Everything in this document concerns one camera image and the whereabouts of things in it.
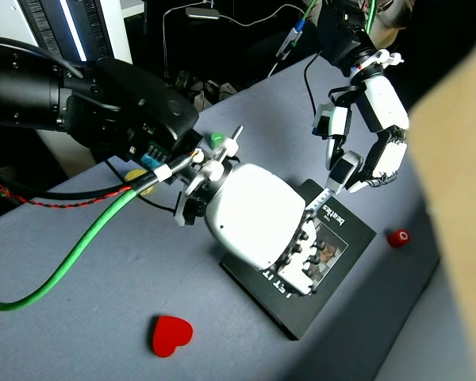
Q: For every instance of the red heart block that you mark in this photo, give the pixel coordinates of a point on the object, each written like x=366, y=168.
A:
x=170, y=335

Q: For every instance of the yellow snail block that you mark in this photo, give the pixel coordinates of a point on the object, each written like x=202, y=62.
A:
x=135, y=174

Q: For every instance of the beige wooden board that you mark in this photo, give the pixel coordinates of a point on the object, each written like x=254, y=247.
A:
x=460, y=198

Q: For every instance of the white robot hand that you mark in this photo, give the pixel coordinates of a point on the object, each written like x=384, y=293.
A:
x=254, y=210
x=385, y=103

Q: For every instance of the green cylinder block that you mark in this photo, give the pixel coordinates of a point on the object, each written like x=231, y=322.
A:
x=216, y=139

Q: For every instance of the black power adapter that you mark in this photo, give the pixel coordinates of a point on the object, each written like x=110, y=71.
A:
x=184, y=79

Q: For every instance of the grey power adapter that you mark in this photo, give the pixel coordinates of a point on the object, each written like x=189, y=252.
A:
x=202, y=12

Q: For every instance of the black white tape measure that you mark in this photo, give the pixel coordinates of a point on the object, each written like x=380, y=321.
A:
x=343, y=168

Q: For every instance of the black Beatles book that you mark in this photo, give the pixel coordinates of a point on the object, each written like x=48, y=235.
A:
x=341, y=278

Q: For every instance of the red cylinder block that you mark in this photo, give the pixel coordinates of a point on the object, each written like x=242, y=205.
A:
x=398, y=239

